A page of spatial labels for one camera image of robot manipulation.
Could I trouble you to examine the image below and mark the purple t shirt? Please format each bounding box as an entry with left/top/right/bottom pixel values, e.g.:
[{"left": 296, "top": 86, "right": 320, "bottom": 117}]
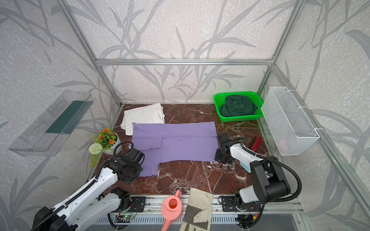
[{"left": 132, "top": 121, "right": 219, "bottom": 177}]

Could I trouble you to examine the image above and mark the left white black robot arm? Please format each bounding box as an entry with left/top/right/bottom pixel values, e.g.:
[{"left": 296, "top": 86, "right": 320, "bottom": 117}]
[{"left": 32, "top": 141, "right": 145, "bottom": 231}]

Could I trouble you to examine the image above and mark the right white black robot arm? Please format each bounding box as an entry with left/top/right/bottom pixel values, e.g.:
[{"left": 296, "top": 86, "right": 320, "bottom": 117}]
[{"left": 215, "top": 133, "right": 302, "bottom": 211}]

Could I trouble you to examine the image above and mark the potted orange flower plant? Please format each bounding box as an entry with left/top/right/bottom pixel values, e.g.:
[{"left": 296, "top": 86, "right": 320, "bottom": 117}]
[{"left": 88, "top": 128, "right": 120, "bottom": 168}]

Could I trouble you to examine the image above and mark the green plastic basket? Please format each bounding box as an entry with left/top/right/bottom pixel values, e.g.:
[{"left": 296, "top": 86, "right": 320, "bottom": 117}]
[{"left": 214, "top": 91, "right": 263, "bottom": 122}]

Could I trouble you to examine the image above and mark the green circuit board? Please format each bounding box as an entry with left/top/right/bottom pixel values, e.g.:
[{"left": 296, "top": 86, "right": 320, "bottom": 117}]
[{"left": 115, "top": 214, "right": 136, "bottom": 223}]

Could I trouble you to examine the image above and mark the dark green t shirt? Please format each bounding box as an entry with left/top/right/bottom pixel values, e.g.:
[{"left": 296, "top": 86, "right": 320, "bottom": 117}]
[{"left": 220, "top": 95, "right": 257, "bottom": 117}]

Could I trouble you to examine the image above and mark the folded white t shirt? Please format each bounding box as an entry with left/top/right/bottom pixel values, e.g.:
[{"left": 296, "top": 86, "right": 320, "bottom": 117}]
[{"left": 120, "top": 103, "right": 165, "bottom": 136}]

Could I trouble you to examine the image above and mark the pink watering can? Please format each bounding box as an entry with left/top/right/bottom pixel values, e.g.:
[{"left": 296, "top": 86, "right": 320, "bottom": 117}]
[{"left": 161, "top": 190, "right": 184, "bottom": 231}]

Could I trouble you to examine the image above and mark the beige gardening glove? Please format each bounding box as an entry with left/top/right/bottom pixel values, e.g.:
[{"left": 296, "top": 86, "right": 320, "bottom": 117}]
[{"left": 180, "top": 188, "right": 214, "bottom": 231}]

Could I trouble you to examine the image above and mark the right wiring bundle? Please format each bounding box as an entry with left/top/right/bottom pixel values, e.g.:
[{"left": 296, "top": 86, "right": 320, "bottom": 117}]
[{"left": 235, "top": 213, "right": 260, "bottom": 229}]

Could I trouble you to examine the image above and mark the red handled tool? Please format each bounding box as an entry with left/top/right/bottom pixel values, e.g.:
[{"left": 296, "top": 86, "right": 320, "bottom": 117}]
[{"left": 251, "top": 137, "right": 262, "bottom": 153}]

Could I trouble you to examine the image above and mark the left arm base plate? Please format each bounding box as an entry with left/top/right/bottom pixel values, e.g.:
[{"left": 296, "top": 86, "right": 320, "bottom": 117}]
[{"left": 125, "top": 196, "right": 146, "bottom": 213}]

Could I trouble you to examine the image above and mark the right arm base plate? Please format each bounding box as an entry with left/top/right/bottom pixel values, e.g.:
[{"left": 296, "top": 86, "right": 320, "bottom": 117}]
[{"left": 218, "top": 195, "right": 261, "bottom": 213}]

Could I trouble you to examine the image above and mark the white wire mesh basket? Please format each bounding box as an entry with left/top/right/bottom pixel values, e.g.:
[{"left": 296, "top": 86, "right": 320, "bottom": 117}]
[{"left": 262, "top": 87, "right": 320, "bottom": 156}]

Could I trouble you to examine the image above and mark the clear plastic wall shelf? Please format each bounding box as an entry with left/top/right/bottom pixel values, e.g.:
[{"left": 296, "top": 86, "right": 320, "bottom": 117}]
[{"left": 8, "top": 90, "right": 93, "bottom": 157}]

